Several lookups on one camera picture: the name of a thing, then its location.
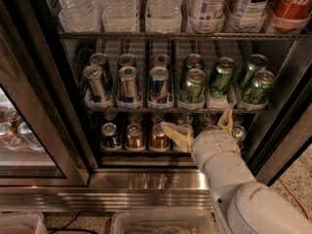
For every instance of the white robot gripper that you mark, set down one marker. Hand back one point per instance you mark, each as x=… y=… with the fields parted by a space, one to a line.
x=214 y=144

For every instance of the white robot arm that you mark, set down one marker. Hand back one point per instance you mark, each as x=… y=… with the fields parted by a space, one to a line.
x=242 y=205

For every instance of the silver green can bottom middle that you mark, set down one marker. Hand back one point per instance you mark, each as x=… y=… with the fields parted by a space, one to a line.
x=210 y=128

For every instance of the silver green can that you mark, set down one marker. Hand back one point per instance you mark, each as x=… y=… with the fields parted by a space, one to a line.
x=183 y=129
x=239 y=134
x=210 y=128

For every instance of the silver green can bottom left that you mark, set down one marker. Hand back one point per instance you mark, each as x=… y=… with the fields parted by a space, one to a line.
x=183 y=129

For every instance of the silver green can bottom right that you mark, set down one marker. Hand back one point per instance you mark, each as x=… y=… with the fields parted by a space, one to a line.
x=239 y=134

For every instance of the copper can bottom right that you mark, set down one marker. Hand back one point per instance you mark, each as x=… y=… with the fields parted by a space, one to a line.
x=158 y=138

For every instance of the copper can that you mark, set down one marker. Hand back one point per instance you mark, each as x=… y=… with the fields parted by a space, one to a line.
x=158 y=138
x=134 y=136

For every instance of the green can middle lane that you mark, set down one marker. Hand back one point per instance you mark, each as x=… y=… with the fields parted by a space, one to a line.
x=221 y=76

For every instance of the blue energy can front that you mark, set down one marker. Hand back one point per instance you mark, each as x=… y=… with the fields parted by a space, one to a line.
x=158 y=84

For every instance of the blue energy can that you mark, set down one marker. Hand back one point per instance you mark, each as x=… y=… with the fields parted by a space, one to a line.
x=161 y=60
x=158 y=84

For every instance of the copper can bottom left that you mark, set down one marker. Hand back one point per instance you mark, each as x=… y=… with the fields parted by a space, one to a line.
x=134 y=136

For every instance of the open fridge door right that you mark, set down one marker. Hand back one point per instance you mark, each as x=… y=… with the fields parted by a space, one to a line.
x=288 y=136

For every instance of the blue energy can back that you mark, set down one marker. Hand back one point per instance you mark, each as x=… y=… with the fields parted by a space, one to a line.
x=161 y=60

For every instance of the silver blue can front middle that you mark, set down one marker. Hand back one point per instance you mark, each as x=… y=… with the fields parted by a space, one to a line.
x=129 y=86

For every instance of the silver blue can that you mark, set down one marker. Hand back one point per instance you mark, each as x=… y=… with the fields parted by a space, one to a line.
x=129 y=86
x=101 y=60
x=126 y=60
x=94 y=76

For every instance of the dark can bottom shelf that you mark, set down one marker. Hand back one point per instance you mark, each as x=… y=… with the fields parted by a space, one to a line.
x=110 y=135

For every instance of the silver blue can back middle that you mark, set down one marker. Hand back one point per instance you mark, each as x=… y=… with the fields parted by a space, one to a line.
x=126 y=60

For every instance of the steel fridge base grille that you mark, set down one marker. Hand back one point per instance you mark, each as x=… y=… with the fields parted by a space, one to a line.
x=113 y=191

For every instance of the silver blue can front left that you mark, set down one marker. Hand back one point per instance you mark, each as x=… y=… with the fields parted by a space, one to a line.
x=94 y=76

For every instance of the silver blue can back left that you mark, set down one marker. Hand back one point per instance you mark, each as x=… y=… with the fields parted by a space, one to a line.
x=101 y=60

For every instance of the clear water bottle middle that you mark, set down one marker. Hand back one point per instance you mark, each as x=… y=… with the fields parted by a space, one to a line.
x=120 y=15

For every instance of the clear water bottle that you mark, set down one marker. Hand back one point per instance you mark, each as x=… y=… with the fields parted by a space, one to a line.
x=78 y=16
x=163 y=16
x=120 y=15

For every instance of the glass fridge door left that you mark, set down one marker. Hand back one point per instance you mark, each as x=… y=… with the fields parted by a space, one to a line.
x=37 y=150

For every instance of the clear plastic bin centre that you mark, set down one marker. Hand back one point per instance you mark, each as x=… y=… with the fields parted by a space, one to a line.
x=163 y=221

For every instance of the clear plastic bin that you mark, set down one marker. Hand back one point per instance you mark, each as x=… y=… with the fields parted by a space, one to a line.
x=22 y=223
x=163 y=221

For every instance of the clear water bottle right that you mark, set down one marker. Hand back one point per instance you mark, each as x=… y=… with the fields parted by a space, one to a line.
x=163 y=16

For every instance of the labelled bottle blue white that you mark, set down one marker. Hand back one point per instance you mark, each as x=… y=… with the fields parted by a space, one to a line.
x=205 y=16

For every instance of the labelled bottle white black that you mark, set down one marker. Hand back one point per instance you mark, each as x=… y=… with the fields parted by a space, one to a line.
x=248 y=15

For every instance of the red cola bottle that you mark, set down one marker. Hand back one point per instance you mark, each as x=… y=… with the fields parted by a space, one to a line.
x=287 y=16

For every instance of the clear water bottle left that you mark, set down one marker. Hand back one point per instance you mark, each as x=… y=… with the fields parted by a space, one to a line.
x=78 y=16

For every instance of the clear plastic bin left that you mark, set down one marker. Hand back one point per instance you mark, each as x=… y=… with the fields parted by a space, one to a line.
x=22 y=223

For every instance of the top wire shelf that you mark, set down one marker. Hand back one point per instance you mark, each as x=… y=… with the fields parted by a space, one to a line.
x=185 y=36

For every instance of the wire shelf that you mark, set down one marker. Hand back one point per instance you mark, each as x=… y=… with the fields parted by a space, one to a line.
x=185 y=36
x=172 y=110

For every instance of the middle wire shelf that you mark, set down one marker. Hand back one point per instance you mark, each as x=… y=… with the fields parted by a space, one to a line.
x=172 y=110

